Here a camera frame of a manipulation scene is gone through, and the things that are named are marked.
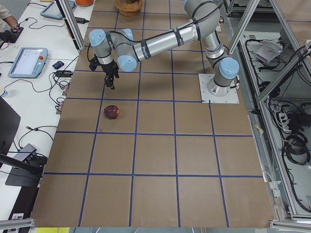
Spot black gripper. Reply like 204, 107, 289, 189
101, 62, 119, 89

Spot aluminium frame post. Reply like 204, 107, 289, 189
55, 0, 85, 51

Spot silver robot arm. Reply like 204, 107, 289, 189
88, 0, 240, 97

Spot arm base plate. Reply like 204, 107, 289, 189
198, 74, 240, 104

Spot near blue teach pendant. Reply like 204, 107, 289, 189
8, 47, 49, 79

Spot orange bucket with grey lid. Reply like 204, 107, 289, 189
75, 0, 94, 7

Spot far blue teach pendant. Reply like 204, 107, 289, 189
40, 0, 75, 20

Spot blue teach pendant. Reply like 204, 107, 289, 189
8, 47, 49, 79
40, 0, 75, 20

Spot dark red apple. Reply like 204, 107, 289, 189
104, 105, 119, 119

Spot black monitor stand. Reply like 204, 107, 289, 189
0, 98, 47, 187

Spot woven wicker basket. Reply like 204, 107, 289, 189
115, 0, 143, 17

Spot black power adapter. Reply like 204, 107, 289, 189
75, 17, 89, 24

